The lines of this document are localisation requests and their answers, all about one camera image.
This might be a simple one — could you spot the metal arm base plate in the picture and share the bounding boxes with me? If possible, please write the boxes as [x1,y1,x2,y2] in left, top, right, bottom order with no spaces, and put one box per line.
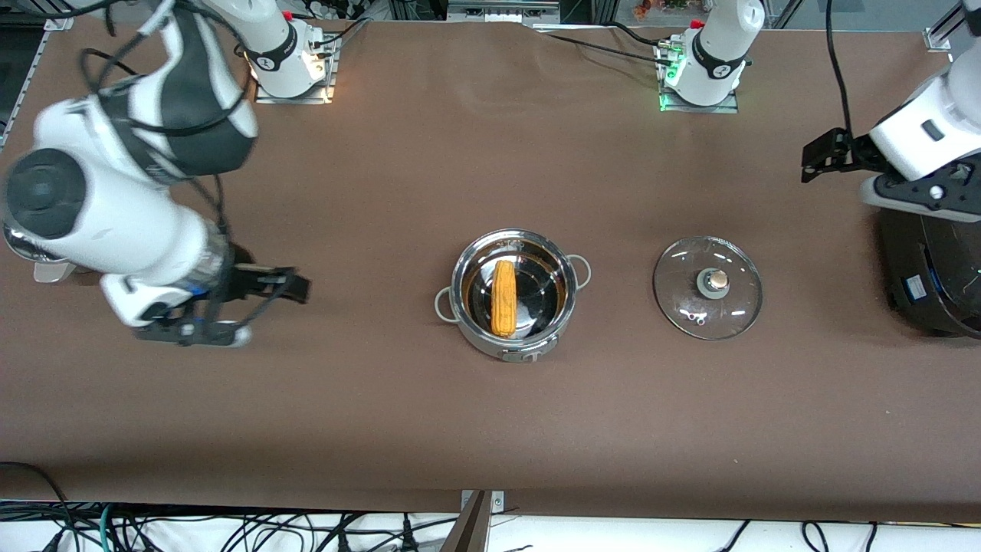
[656,40,741,115]
[253,32,340,105]

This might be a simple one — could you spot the black round appliance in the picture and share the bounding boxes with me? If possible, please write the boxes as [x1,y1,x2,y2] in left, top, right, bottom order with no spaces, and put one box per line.
[878,207,981,340]

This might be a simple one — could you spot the grey box behind table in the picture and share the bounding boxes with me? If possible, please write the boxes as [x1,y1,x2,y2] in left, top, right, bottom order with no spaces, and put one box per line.
[447,0,562,25]

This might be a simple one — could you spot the black base power cable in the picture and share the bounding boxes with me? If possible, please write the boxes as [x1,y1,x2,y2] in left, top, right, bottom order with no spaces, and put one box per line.
[536,21,679,70]

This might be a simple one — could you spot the dark slanted post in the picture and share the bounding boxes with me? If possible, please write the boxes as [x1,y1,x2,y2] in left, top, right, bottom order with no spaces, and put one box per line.
[439,491,492,552]

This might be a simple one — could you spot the round glass pot lid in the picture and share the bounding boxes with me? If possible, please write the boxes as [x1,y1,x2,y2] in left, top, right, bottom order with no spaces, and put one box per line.
[653,236,763,341]

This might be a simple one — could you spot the shiny metal container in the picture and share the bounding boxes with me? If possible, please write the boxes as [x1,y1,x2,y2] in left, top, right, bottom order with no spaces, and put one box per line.
[2,222,77,285]

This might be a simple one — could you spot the aluminium frame rail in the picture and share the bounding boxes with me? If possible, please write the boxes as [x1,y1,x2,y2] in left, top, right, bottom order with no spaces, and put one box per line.
[0,17,64,150]

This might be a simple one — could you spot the yellow corn cob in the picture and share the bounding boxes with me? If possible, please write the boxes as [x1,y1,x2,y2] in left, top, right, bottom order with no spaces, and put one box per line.
[490,260,518,338]

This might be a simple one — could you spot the steel pot with pale handles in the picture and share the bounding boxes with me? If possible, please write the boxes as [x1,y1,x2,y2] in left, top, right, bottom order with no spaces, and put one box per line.
[435,228,592,363]

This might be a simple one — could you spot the metal table edge bracket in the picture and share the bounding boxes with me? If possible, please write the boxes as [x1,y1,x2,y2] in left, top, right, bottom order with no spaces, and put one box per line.
[460,489,506,514]

